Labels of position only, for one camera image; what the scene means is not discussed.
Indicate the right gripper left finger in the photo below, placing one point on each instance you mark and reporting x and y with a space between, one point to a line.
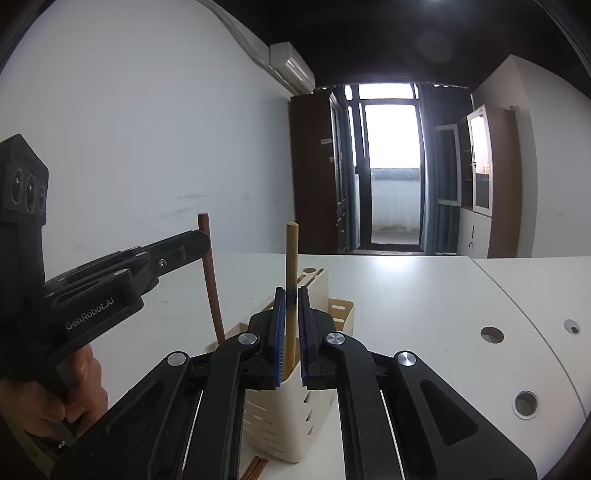
183 419

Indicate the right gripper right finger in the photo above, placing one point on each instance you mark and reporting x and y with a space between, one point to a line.
399 418

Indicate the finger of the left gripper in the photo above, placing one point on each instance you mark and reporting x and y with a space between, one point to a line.
174 252

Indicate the dark brown chopstick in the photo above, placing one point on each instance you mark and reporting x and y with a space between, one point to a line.
210 281
259 470
251 470

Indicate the light bamboo chopstick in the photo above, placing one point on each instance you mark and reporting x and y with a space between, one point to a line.
290 340

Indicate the person's left hand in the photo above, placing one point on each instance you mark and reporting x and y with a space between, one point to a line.
44 415

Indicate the glass balcony door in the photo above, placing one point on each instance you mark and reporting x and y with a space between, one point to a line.
387 167

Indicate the brown white glass cabinet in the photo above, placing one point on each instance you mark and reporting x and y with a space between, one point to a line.
489 182

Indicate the dark blue curtain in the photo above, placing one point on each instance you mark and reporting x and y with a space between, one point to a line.
440 105

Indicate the table cable grommet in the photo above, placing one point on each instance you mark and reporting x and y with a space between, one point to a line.
526 404
492 335
572 326

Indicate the black camera module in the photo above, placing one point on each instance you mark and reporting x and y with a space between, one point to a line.
24 189

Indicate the white wall air conditioner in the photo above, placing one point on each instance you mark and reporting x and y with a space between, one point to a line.
289 64

